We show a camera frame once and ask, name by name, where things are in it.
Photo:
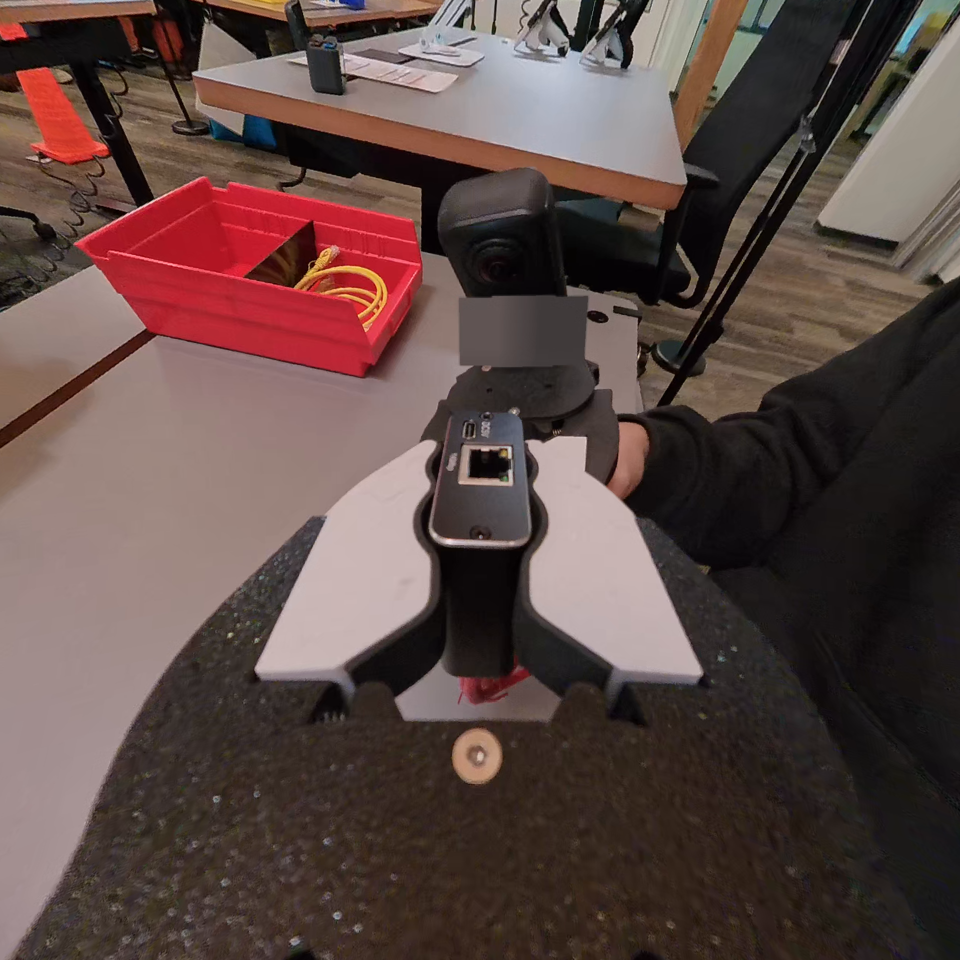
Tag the grey wood-edged desk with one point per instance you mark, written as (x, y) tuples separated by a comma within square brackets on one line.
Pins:
[(525, 112)]

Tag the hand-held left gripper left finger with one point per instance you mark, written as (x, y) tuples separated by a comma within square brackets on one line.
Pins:
[(352, 592)]

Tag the black port adapter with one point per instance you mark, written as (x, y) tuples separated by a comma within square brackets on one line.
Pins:
[(480, 600)]

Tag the white paper strip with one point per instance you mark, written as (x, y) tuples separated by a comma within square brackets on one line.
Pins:
[(390, 71)]

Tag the red plastic bin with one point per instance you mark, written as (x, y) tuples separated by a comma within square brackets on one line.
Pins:
[(187, 300)]

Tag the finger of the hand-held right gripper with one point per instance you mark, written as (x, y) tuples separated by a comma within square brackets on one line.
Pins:
[(562, 459)]

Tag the wooden post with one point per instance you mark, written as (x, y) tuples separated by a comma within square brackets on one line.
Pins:
[(705, 67)]

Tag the white tablet stand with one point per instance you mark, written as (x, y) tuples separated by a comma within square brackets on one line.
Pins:
[(446, 45)]

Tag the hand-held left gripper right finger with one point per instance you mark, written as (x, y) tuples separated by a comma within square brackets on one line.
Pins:
[(607, 592)]

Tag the person's black sweatshirt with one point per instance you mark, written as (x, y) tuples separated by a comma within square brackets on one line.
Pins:
[(862, 600)]

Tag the wood-top office desk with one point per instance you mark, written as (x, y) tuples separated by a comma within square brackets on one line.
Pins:
[(67, 9), (337, 7)]

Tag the person's right hand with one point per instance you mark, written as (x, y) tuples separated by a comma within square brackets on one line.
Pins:
[(631, 457)]

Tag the orange traffic cone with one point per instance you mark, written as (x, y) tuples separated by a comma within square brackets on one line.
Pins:
[(56, 112)]

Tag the black tripod stand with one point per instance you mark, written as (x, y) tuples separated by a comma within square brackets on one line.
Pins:
[(787, 187)]

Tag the black pen holder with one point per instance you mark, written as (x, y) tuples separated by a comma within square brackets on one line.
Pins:
[(326, 71)]

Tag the black office chair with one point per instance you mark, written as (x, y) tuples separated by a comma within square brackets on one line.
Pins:
[(735, 112)]

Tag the person's right forearm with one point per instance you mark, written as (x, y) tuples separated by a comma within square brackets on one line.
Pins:
[(712, 480)]

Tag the black bin divider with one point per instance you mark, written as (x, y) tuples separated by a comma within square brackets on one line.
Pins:
[(289, 259)]

